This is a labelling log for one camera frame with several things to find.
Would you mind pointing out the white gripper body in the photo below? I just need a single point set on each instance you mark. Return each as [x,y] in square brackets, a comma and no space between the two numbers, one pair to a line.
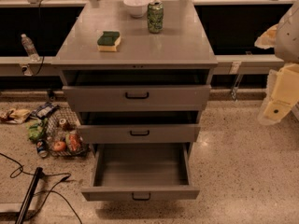
[288,36]

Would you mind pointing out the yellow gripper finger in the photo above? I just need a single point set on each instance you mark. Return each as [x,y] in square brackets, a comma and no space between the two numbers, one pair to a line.
[270,112]
[268,39]

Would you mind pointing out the green and yellow sponge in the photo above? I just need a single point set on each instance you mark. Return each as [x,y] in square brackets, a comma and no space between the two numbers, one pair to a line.
[109,41]

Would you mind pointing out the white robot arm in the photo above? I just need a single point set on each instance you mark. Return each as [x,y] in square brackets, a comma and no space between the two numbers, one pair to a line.
[287,38]

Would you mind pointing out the grey metal drawer cabinet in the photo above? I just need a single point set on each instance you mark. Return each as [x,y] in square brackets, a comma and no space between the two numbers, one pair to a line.
[181,45]

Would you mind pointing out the grey bottom drawer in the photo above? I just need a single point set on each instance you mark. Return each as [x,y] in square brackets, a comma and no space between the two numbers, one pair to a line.
[141,172]

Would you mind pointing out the grey drawer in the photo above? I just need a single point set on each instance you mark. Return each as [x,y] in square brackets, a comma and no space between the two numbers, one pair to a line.
[141,172]
[139,127]
[136,90]

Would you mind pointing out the grey middle drawer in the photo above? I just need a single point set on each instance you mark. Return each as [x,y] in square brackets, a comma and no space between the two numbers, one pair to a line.
[139,127]

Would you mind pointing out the grey top drawer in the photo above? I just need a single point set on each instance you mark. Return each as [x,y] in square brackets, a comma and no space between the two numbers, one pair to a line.
[136,90]

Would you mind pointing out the green soda can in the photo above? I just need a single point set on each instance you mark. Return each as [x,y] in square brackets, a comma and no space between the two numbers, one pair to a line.
[155,16]

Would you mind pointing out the white bowl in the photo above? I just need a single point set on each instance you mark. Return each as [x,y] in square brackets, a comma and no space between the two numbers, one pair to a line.
[136,8]

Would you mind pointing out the orange snack packet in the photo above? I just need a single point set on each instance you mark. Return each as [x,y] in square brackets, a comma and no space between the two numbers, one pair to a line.
[73,141]

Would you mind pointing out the small brown can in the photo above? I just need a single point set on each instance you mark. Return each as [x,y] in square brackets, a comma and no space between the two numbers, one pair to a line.
[64,124]

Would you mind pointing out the red apple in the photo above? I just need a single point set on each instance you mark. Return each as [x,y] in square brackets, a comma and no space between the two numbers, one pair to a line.
[59,146]

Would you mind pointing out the blue white snack bag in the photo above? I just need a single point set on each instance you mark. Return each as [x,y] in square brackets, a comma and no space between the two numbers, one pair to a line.
[43,111]

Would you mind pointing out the blue soda can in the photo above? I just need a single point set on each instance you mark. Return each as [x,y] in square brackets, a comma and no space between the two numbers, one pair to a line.
[42,148]

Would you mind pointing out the green chip bag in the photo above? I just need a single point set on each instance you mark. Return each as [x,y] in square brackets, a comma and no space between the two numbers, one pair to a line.
[36,129]

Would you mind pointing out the clear plastic water bottle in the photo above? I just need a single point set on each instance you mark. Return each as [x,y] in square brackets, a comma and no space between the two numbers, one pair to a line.
[30,48]

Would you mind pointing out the black pole stand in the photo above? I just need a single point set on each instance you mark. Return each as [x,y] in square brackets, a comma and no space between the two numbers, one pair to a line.
[29,196]

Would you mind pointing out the yellow brown snack bag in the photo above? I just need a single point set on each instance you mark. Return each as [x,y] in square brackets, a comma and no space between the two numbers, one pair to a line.
[15,116]

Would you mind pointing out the wire mesh basket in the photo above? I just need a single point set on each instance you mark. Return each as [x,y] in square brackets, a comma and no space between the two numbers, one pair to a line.
[55,133]

